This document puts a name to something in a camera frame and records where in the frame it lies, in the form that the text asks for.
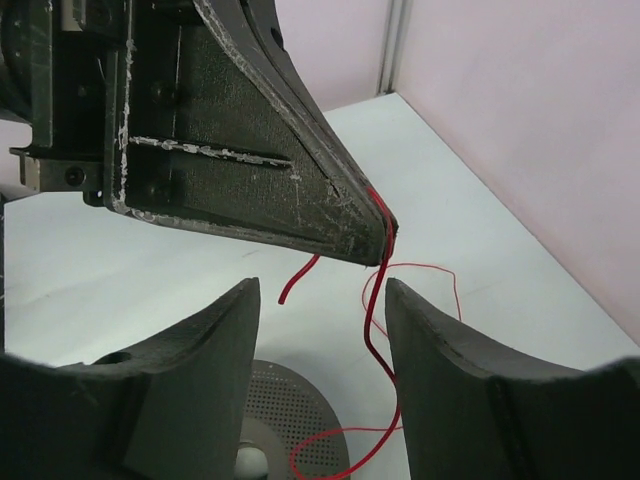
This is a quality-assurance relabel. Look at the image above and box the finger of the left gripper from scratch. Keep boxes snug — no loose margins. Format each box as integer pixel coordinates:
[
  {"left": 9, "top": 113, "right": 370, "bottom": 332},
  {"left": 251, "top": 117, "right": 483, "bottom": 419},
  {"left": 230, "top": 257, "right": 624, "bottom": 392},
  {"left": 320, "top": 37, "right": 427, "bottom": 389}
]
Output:
[
  {"left": 241, "top": 1, "right": 396, "bottom": 235},
  {"left": 104, "top": 1, "right": 388, "bottom": 265}
]

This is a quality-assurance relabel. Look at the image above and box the left aluminium frame post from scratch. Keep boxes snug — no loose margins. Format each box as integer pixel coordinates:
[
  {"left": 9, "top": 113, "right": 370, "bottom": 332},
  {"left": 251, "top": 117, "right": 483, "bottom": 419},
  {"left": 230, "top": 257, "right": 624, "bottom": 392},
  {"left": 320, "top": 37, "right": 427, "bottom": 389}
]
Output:
[{"left": 376, "top": 0, "right": 413, "bottom": 96}]

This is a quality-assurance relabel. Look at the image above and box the black cable spool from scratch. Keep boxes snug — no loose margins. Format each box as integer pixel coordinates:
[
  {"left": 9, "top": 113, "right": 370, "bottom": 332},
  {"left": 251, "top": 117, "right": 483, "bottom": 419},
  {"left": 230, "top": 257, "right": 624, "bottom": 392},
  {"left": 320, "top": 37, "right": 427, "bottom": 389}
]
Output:
[{"left": 235, "top": 360, "right": 341, "bottom": 479}]

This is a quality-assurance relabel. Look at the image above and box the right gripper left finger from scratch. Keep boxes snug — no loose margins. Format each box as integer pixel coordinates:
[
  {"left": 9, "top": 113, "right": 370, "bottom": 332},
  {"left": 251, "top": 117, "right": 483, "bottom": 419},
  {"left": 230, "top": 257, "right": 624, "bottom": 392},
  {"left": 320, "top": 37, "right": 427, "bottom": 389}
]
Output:
[{"left": 1, "top": 278, "right": 260, "bottom": 479}]

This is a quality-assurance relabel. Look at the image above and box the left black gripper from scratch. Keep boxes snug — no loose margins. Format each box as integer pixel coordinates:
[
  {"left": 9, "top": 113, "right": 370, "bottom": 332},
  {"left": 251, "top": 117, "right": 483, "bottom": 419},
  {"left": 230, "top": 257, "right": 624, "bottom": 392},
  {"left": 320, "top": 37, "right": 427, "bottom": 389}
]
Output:
[{"left": 1, "top": 1, "right": 127, "bottom": 205}]

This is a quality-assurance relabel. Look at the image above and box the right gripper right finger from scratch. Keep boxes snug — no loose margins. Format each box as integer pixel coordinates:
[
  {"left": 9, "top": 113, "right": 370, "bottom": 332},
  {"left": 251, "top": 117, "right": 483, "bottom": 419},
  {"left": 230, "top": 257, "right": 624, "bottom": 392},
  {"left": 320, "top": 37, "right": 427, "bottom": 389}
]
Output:
[{"left": 385, "top": 279, "right": 639, "bottom": 479}]

